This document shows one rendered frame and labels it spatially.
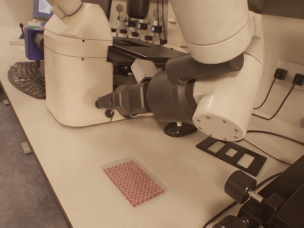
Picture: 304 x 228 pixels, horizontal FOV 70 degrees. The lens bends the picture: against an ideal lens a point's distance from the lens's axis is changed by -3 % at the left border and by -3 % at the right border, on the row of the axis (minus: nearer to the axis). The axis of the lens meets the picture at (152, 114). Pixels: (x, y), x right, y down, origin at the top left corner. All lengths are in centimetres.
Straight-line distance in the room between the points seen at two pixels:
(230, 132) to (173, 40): 59
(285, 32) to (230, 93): 77
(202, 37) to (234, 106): 9
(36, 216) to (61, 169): 96
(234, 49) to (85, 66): 39
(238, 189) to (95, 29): 43
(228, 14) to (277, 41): 83
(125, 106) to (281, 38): 76
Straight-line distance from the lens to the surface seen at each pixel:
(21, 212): 144
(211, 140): 64
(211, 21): 20
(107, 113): 60
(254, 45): 30
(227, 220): 29
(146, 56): 53
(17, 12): 323
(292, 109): 101
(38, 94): 80
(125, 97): 39
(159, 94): 33
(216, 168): 54
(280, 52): 102
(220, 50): 22
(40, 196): 151
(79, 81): 55
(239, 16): 22
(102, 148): 52
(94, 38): 54
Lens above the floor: 104
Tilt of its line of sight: 23 degrees down
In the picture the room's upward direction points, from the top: 9 degrees clockwise
